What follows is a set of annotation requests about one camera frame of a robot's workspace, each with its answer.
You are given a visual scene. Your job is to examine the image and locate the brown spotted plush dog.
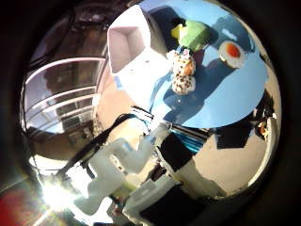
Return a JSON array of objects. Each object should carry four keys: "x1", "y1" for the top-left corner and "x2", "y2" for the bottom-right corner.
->
[{"x1": 166, "y1": 48, "x2": 198, "y2": 96}]

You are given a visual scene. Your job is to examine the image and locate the green plush toy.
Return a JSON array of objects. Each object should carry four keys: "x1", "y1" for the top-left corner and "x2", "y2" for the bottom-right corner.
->
[{"x1": 170, "y1": 18, "x2": 212, "y2": 53}]

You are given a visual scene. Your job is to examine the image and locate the fried egg toy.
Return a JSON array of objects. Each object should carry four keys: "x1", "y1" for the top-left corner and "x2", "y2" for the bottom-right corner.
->
[{"x1": 218, "y1": 40, "x2": 246, "y2": 70}]

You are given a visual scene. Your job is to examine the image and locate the white open container box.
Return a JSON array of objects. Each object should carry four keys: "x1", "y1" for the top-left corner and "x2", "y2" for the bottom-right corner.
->
[{"x1": 106, "y1": 4, "x2": 170, "y2": 109}]

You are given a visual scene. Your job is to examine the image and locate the metal balcony railing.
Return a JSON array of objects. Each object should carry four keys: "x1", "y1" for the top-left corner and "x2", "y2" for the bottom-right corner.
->
[{"x1": 23, "y1": 56, "x2": 109, "y2": 135}]

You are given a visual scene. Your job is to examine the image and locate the small orange black object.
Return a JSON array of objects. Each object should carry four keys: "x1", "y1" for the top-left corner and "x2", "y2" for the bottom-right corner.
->
[{"x1": 255, "y1": 116, "x2": 275, "y2": 141}]

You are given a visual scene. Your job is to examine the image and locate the black cable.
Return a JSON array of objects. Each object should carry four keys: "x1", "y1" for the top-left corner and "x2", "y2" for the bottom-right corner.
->
[{"x1": 56, "y1": 112, "x2": 140, "y2": 178}]

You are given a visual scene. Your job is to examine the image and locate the teal striped ribbon cable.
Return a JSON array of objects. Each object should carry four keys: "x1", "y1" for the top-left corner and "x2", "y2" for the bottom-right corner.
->
[{"x1": 170, "y1": 125, "x2": 212, "y2": 155}]

